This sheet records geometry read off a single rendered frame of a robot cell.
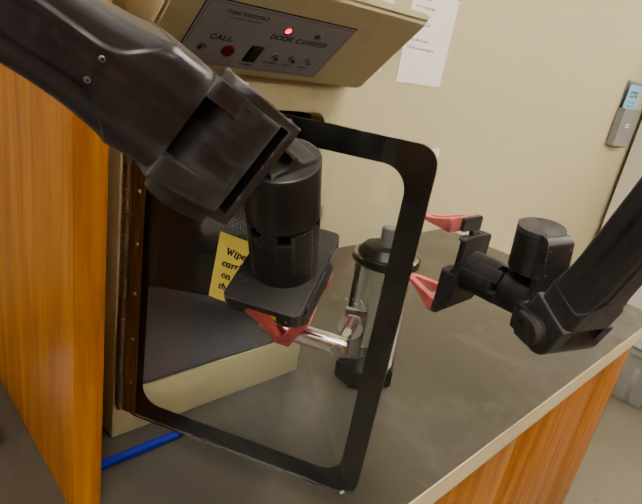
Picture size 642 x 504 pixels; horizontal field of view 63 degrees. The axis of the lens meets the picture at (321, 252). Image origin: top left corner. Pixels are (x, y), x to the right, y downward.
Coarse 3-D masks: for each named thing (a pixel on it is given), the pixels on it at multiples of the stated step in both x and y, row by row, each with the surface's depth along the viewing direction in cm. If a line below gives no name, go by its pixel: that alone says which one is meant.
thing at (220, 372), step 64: (320, 128) 48; (384, 192) 48; (192, 256) 56; (384, 256) 50; (192, 320) 59; (320, 320) 54; (384, 320) 51; (192, 384) 61; (256, 384) 58; (320, 384) 56; (256, 448) 61; (320, 448) 58
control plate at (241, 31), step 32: (224, 0) 47; (192, 32) 49; (224, 32) 51; (256, 32) 52; (320, 32) 56; (352, 32) 59; (224, 64) 55; (256, 64) 58; (288, 64) 60; (320, 64) 62
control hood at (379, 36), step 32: (128, 0) 49; (160, 0) 45; (192, 0) 45; (256, 0) 48; (288, 0) 50; (320, 0) 52; (352, 0) 54; (384, 32) 61; (416, 32) 64; (352, 64) 65
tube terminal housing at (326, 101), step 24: (120, 0) 51; (216, 72) 59; (264, 96) 65; (288, 96) 67; (312, 96) 70; (336, 96) 73; (336, 120) 75; (120, 168) 56; (120, 192) 57; (120, 216) 58; (120, 432) 69
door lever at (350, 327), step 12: (276, 324) 50; (348, 324) 52; (360, 324) 52; (300, 336) 49; (312, 336) 49; (324, 336) 49; (336, 336) 49; (348, 336) 50; (324, 348) 49; (336, 348) 48
